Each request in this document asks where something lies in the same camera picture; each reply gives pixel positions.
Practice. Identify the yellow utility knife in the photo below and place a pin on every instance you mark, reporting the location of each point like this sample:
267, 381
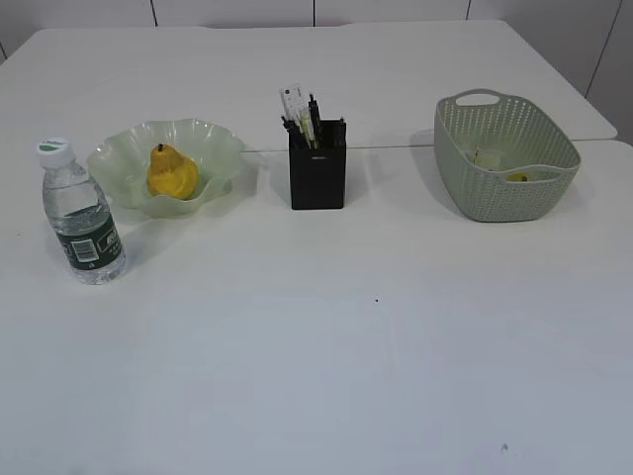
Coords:
307, 127

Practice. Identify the black gel pen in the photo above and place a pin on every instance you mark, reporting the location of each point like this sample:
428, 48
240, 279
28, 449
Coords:
315, 120
339, 133
297, 139

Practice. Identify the black gel pen bottom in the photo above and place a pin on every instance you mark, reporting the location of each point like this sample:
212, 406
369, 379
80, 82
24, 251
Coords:
339, 133

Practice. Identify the clear plastic ruler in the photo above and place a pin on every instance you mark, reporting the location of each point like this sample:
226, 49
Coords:
294, 102

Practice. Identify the yellow pear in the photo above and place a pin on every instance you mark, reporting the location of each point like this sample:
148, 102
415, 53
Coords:
171, 173

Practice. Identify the clear plastic water bottle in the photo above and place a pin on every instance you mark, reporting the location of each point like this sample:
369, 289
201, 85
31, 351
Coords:
79, 214

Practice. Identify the black square pen holder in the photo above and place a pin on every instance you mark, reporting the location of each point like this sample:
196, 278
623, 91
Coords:
318, 175

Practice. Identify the green woven plastic basket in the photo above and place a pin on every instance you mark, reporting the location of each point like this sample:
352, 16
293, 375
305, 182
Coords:
486, 118

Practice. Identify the green wavy glass plate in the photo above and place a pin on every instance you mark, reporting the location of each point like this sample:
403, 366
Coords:
121, 164

